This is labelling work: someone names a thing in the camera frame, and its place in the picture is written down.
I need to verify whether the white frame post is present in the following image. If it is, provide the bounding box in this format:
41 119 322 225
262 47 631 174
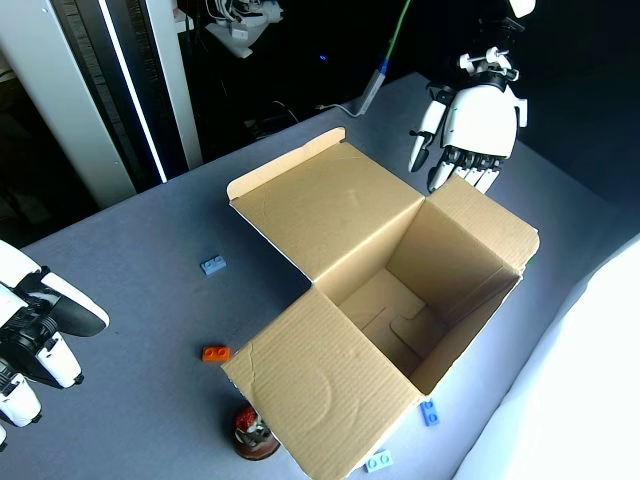
144 0 204 170

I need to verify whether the white plastic device with cables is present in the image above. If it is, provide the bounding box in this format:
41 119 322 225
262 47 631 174
204 0 285 60

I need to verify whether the white adapter cable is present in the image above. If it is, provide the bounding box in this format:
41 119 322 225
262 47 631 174
314 102 362 119

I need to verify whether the white cabinet panel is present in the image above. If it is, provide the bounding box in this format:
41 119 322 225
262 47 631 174
0 0 137 210

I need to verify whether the light blue toy brick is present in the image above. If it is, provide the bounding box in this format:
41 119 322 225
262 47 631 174
363 449 395 474

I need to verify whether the white light strip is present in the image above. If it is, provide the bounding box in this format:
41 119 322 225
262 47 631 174
97 0 169 185

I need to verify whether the green cable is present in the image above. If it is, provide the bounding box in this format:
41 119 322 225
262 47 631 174
384 0 414 64

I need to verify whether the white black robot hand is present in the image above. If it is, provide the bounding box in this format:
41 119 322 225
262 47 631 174
0 239 110 451
408 82 520 195

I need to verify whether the grey USB adapter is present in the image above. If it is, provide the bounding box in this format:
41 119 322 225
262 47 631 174
357 58 390 119

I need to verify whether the grey table cloth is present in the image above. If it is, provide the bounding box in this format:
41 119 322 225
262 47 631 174
0 72 640 480

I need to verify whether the cardboard box white outside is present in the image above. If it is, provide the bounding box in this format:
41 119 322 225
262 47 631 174
221 127 541 480

